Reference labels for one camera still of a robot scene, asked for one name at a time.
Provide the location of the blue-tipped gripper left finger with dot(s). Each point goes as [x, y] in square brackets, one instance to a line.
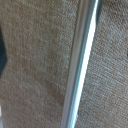
[2, 53]

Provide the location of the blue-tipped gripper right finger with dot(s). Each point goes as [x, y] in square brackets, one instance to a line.
[127, 53]

